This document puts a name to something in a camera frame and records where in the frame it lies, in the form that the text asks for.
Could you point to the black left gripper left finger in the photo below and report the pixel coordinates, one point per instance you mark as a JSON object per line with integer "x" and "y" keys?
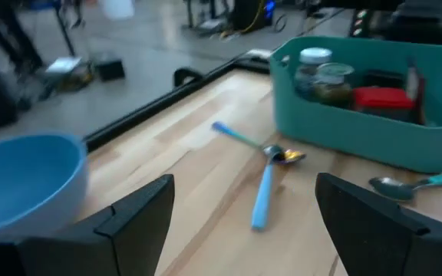
{"x": 140, "y": 222}

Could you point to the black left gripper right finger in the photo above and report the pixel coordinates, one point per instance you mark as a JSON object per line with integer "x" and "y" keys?
{"x": 363, "y": 226}

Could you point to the smoked paprika patterned tin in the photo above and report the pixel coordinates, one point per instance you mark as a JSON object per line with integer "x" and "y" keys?
{"x": 382, "y": 99}

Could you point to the metal spice tin beige label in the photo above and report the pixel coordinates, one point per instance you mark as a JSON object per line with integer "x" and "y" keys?
{"x": 416, "y": 99}

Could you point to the glass herb jar green label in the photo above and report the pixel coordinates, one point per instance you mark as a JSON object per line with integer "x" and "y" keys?
{"x": 334, "y": 86}

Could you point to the bagel sesame seasoning glass jar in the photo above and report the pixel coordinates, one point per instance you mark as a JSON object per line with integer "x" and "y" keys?
{"x": 313, "y": 57}

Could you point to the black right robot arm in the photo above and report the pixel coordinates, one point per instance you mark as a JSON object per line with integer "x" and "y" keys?
{"x": 428, "y": 23}

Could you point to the teal object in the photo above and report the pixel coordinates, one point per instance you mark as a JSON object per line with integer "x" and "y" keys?
{"x": 359, "y": 134}

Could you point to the grey-blue bowl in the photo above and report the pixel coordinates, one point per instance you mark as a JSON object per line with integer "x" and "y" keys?
{"x": 25, "y": 180}

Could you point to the black table clamp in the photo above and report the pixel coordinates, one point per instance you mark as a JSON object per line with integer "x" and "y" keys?
{"x": 184, "y": 74}

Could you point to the black floor box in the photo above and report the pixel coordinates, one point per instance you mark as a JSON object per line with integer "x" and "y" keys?
{"x": 109, "y": 69}

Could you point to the silver floor box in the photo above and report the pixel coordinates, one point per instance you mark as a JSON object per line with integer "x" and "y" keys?
{"x": 65, "y": 67}

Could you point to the person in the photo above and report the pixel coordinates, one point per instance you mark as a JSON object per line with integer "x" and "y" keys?
{"x": 10, "y": 34}

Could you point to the black computer tower blue light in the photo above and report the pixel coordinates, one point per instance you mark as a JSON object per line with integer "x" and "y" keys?
{"x": 251, "y": 15}

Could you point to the black aluminium rig frame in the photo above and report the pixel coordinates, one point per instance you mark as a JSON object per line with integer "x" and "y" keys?
{"x": 148, "y": 109}

